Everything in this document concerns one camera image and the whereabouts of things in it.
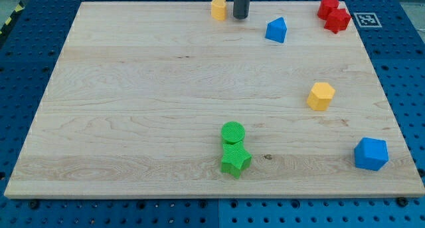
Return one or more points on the blue triangle block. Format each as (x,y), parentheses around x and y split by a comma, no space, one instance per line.
(276,30)

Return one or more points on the green cylinder block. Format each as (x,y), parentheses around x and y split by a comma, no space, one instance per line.
(232,132)

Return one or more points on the green star block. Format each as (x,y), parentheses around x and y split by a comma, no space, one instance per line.
(235,159)

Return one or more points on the wooden board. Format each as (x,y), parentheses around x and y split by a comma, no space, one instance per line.
(136,101)

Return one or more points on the yellow heart block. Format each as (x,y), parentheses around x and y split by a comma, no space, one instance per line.
(218,10)

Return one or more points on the yellow hexagon block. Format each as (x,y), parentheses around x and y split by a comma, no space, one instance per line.
(320,96)

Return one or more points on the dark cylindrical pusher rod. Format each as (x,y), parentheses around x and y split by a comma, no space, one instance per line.
(241,9)

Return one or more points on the red star block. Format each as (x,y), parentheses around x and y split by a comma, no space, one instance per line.
(337,20)

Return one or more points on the red cylinder block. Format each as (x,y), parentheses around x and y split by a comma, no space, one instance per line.
(326,7)

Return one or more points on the blue cube block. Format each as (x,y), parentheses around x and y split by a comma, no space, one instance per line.
(371,154)

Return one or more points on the white fiducial marker tag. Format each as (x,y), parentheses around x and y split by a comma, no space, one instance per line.
(367,20)

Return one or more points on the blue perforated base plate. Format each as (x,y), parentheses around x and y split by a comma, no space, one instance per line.
(27,61)

